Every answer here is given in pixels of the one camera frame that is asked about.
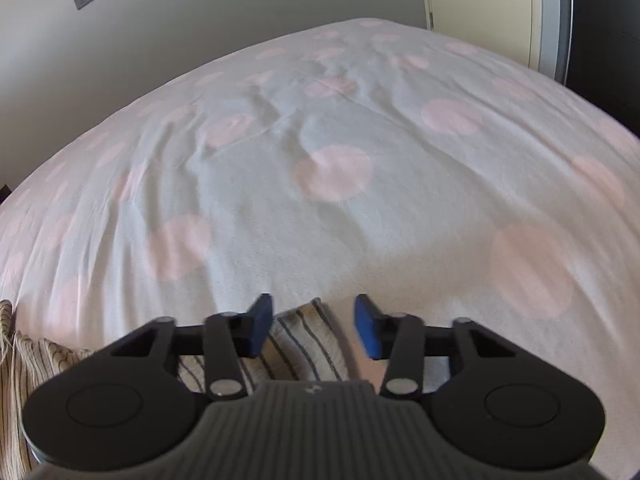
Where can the grey door frame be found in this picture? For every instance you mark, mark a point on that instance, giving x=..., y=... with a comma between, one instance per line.
x=555, y=10

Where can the pink dotted bed sheet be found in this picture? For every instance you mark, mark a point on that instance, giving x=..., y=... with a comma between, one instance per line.
x=325, y=210

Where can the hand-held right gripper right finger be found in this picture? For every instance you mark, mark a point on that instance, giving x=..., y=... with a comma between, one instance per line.
x=364, y=327

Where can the cream wardrobe door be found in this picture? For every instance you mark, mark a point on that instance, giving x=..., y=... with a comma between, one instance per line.
x=480, y=5

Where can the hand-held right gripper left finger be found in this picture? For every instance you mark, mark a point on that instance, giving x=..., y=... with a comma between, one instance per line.
x=262, y=325

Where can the beige striped shirt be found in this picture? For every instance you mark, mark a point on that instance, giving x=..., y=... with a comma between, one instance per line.
x=300, y=345

